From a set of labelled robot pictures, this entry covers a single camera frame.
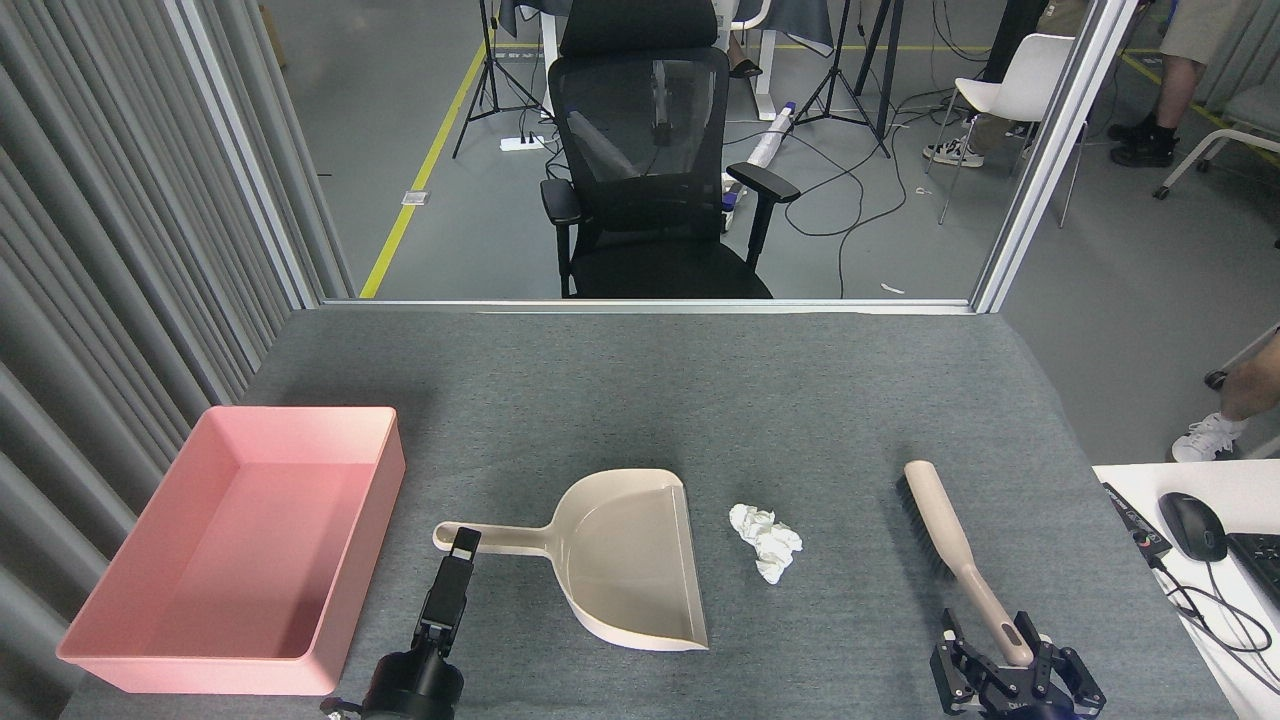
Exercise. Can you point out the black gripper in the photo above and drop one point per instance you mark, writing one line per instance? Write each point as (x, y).
(415, 690)
(1030, 710)

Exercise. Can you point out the beige brush with black bristles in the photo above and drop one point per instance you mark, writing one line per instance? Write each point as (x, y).
(940, 520)

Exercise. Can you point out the beige plastic dustpan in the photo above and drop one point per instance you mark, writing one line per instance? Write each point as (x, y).
(620, 560)

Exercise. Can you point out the white paper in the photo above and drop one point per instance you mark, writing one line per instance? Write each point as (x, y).
(750, 522)
(778, 555)

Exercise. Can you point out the pink plastic bin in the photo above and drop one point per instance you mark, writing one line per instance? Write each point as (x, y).
(230, 540)

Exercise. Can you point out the black remote device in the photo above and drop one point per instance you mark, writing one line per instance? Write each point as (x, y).
(1135, 520)

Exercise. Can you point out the white side table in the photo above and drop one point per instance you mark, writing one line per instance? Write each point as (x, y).
(1230, 640)

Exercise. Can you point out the black computer mouse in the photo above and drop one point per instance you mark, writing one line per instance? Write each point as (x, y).
(1192, 525)

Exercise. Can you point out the black keyboard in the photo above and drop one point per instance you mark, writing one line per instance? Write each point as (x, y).
(1260, 565)

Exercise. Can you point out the chair leg with caster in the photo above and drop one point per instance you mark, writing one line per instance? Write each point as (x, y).
(1216, 379)

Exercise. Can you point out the person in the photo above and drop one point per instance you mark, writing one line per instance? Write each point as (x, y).
(1185, 60)
(955, 152)
(1255, 385)

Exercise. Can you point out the black mesh office chair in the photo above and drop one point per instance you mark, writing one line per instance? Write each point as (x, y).
(640, 260)

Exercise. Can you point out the white power strip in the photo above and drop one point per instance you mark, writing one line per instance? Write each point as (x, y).
(520, 143)

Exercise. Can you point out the grey curtain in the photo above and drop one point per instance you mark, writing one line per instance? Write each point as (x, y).
(80, 250)

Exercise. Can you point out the black tripod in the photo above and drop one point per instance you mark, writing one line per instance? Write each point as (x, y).
(830, 80)
(490, 70)

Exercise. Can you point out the white plastic chair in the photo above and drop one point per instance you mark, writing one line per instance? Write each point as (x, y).
(1030, 80)

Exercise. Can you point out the person's foot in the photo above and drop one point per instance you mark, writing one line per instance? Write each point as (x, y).
(748, 68)

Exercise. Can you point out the grey chair with white legs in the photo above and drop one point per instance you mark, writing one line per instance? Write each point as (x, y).
(1255, 105)

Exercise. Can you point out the silver frame rail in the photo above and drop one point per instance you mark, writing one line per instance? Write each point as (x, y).
(650, 306)

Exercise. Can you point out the silver frame post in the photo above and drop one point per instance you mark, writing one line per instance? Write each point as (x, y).
(1050, 150)
(240, 150)

